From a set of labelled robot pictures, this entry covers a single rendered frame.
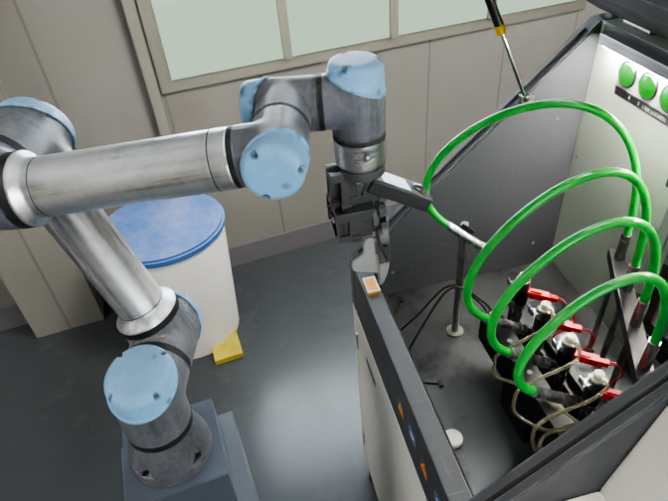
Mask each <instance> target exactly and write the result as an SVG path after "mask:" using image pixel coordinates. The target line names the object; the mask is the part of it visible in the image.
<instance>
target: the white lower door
mask: <svg viewBox="0 0 668 501"><path fill-rule="evenodd" d="M356 323H357V331H356V346H357V349H358V353H359V368H360V382H361V397H362V412H363V427H364V429H363V430H362V432H363V441H364V444H365V453H366V456H367V459H368V463H369V466H370V469H371V472H372V476H373V479H374V482H375V486H376V489H377V492H378V495H379V499H380V501H427V500H426V497H425V495H424V492H423V489H422V487H421V484H420V481H419V479H418V474H417V472H416V469H415V466H414V464H413V461H412V458H411V455H410V453H409V450H408V447H407V445H406V442H405V439H404V437H403V434H402V431H401V429H400V426H399V423H398V421H397V418H396V415H395V413H394V410H393V407H392V405H391V402H390V399H389V397H388V394H387V391H386V389H385V386H384V383H383V381H382V378H381V375H380V373H379V370H378V367H377V365H376V362H375V359H374V357H373V354H372V351H371V349H370V346H369V343H368V341H367V338H366V335H365V333H364V330H363V327H362V324H361V322H360V319H359V316H358V314H357V310H356Z"/></svg>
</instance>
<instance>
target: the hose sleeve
mask: <svg viewBox="0 0 668 501"><path fill-rule="evenodd" d="M447 230H448V231H449V232H451V233H453V234H454V235H456V236H457V237H459V238H461V239H462V240H464V241H465V242H467V243H469V244H470V245H472V246H473V247H475V248H476V249H480V248H481V246H482V241H481V240H479V239H478V238H476V237H475V236H473V235H471V234H470V233H468V232H467V231H465V230H463V229H462V228H461V227H459V226H457V225H455V224H454V223H452V222H450V225H449V227H448V228H447Z"/></svg>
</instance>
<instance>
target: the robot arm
mask: <svg viewBox="0 0 668 501"><path fill-rule="evenodd" d="M386 95H387V89H386V84H385V68H384V63H383V62H382V60H381V59H380V58H379V57H378V56H376V55H374V54H372V53H368V52H361V51H353V52H347V53H346V54H338V55H336V56H334V57H333V58H331V59H330V60H329V62H328V65H327V71H326V73H322V74H319V75H306V76H291V77H276V78H273V77H264V78H262V79H256V80H248V81H245V82H244V83H243V84H242V85H241V88H240V113H241V119H242V124H236V125H231V126H225V127H219V128H212V129H206V130H199V131H193V132H187V133H180V134H174V135H168V136H161V137H155V138H148V139H142V140H136V141H129V142H123V143H117V144H110V145H104V146H97V147H92V148H86V149H79V150H75V148H76V139H77V137H76V132H75V129H74V127H73V125H72V124H71V122H70V121H69V120H68V118H67V117H66V116H65V115H64V114H63V113H62V112H61V111H59V110H58V109H57V108H55V107H54V106H52V105H50V104H49V103H47V102H44V101H40V100H37V99H35V98H31V97H23V96H19V97H12V98H8V99H5V100H3V101H1V102H0V231H9V230H23V229H30V228H36V227H41V226H44V227H45V228H46V230H47V231H48V232H49V233H50V234H51V236H52V237H53V238H54V239H55V240H56V242H57V243H58V244H59V245H60V246H61V248H62V249H63V250H64V251H65V252H66V254H67V255H68V256H69V257H70V258H71V260H72V261H73V262H74V263H75V264H76V266H77V267H78V268H79V269H80V270H81V272H82V273H83V274H84V276H85V277H86V278H87V279H88V280H89V282H90V283H91V284H92V285H93V286H94V288H95V289H96V290H97V291H98V292H99V294H100V295H101V296H102V297H103V298H104V300H105V301H106V302H107V303H108V304H109V306H110V307H111V308H112V309H113V310H114V312H115V313H116V314H117V315H118V317H117V321H116V327H117V329H118V331H119V332H120V333H121V334H122V335H123V337H124V338H125V339H126V340H127V341H128V343H129V348H128V350H126V351H124V352H123V353H122V355H123V356H121V357H120V358H119V357H116V358H115V359H114V361H113V362H112V363H111V364H110V366H109V368H108V369H107V372H106V374H105V377H104V382H103V388H104V393H105V396H106V401H107V404H108V406H109V408H110V410H111V412H112V413H113V414H114V415H115V416H116V418H117V420H118V422H119V424H120V426H121V427H122V429H123V431H124V433H125V435H126V437H127V438H128V460H129V464H130V466H131V469H132V470H133V472H134V474H135V476H136V477H137V478H138V479H139V480H140V481H141V482H142V483H144V484H146V485H148V486H151V487H155V488H167V487H172V486H176V485H179V484H181V483H183V482H185V481H187V480H189V479H190V478H192V477H193V476H194V475H195V474H197V473H198V472H199V471H200V470H201V468H202V467H203V466H204V465H205V463H206V462H207V460H208V458H209V456H210V453H211V450H212V445H213V439H212V434H211V432H210V429H209V426H208V424H207V423H206V421H205V420H204V419H203V418H202V417H201V416H200V415H199V414H198V413H196V412H195V411H194V410H193V409H191V407H190V404H189V402H188V399H187V397H186V387H187V383H188V379H189V375H190V371H191V367H192V363H193V359H194V355H195V351H196V347H197V343H198V341H199V338H200V335H201V330H202V315H201V311H200V309H199V307H198V305H197V304H196V302H195V301H194V300H193V299H192V298H190V297H189V296H188V295H186V294H184V295H181V294H180V291H176V290H172V289H170V288H169V287H164V286H158V284H157V283H156V281H155V280H154V279H153V277H152V276H151V275H150V273H149V272H148V270H147V269H146V268H145V266H144V265H143V264H142V262H141V261H140V259H139V258H138V257H137V255H136V254H135V253H134V251H133V250H132V248H131V247H130V246H129V244H128V243H127V242H126V240H125V239H124V238H123V236H122V235H121V233H120V232H119V231H118V229H117V228H116V227H115V225H114V224H113V222H112V221H111V220H110V218H109V217H108V216H107V214H106V213H105V211H104V210H103V209H107V208H114V207H121V206H128V205H134V204H141V203H148V202H155V201H162V200H168V199H175V198H182V197H189V196H195V195H202V194H209V193H216V192H222V191H229V190H236V189H240V188H249V189H250V190H251V191H252V192H253V193H254V194H256V195H258V196H259V197H265V198H269V199H271V200H279V199H284V198H287V197H289V196H291V195H293V194H294V193H295V192H297V191H298V190H299V189H300V187H301V186H302V184H303V182H304V180H305V177H306V174H307V170H308V166H309V162H310V149H309V141H310V132H313V131H325V130H331V129H332V132H333V143H334V155H335V162H336V163H331V164H325V172H326V182H327V192H326V201H327V211H328V219H329V220H331V228H332V231H333V233H334V236H335V237H336V236H337V239H338V245H339V244H343V243H348V242H350V243H353V242H363V252H362V254H361V255H359V256H358V257H357V258H355V259H354V260H353V261H352V269H353V270H354V271H356V272H375V273H377V274H378V281H379V285H380V284H383V283H384V281H385V278H386V276H387V274H388V270H389V262H390V237H389V230H388V227H389V217H388V210H387V206H386V204H385V202H386V201H387V199H388V200H391V201H394V202H397V203H400V204H403V205H406V206H409V207H412V208H415V209H418V210H421V211H426V210H427V209H428V207H429V206H430V204H431V203H432V198H431V196H430V195H429V193H428V191H427V190H426V188H425V187H424V185H422V184H419V183H416V182H413V181H410V180H408V179H405V178H402V177H399V176H396V175H394V174H391V173H388V172H385V171H386V160H387V146H386Z"/></svg>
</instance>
